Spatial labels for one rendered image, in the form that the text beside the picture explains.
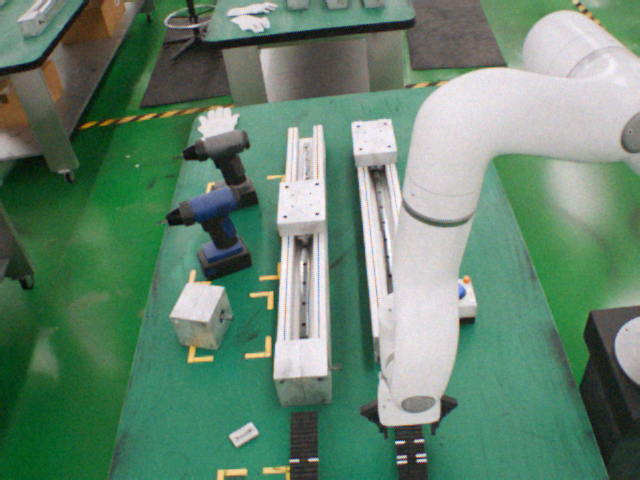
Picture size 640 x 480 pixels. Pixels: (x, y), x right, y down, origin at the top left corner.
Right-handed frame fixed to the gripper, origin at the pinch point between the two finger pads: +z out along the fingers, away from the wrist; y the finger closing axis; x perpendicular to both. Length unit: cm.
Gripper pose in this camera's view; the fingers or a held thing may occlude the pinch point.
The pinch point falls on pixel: (408, 427)
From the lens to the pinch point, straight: 113.6
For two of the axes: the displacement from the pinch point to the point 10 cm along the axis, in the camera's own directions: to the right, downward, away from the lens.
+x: -0.1, -6.6, 7.5
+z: 1.1, 7.4, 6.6
